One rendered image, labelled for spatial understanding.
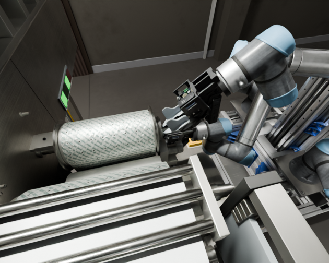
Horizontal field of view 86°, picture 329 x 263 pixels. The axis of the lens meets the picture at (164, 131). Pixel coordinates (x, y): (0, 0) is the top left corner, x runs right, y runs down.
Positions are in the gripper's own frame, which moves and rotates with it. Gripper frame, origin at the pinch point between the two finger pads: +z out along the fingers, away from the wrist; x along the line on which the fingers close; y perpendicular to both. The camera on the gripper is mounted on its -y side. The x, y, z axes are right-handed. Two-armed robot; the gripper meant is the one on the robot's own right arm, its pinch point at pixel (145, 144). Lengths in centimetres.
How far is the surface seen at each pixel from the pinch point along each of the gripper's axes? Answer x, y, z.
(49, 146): 8.6, 19.4, 25.3
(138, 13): -247, -29, -29
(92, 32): -245, -47, 40
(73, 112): -71, -39, 48
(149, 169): 26.7, 30.4, 1.3
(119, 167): 15.5, 13.8, 8.8
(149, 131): 10.3, 20.5, -0.9
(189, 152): -3.9, -19.1, -21.8
